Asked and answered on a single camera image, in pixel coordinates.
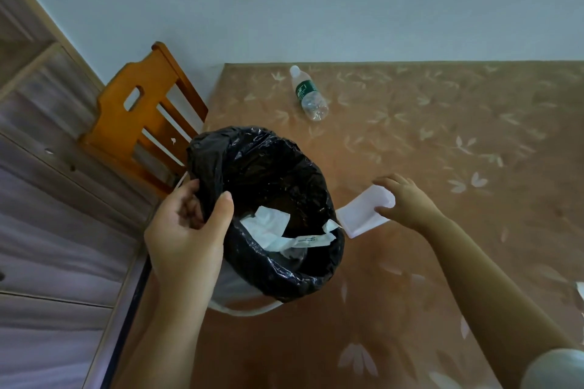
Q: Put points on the long white paper strip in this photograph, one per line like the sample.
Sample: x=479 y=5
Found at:
x=310 y=240

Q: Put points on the orange wooden chair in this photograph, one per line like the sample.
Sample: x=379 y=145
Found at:
x=118 y=119

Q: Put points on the white shirt sleeve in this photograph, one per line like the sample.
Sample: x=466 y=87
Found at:
x=556 y=370

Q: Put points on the grey wooden cabinet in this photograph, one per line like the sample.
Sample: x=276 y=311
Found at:
x=54 y=243

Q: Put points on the person's left hand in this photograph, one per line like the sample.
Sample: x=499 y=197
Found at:
x=182 y=256

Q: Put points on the square white paper piece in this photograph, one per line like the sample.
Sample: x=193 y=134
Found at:
x=269 y=224

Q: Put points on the person's right hand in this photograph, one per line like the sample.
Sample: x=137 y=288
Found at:
x=415 y=208

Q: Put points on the brown floral table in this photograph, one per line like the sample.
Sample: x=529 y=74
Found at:
x=479 y=229

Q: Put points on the clear plastic water bottle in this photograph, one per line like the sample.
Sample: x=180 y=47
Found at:
x=312 y=101

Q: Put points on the trash bin with black bag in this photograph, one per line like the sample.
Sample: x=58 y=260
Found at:
x=255 y=151

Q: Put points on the person's right forearm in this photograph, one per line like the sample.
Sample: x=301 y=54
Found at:
x=492 y=293

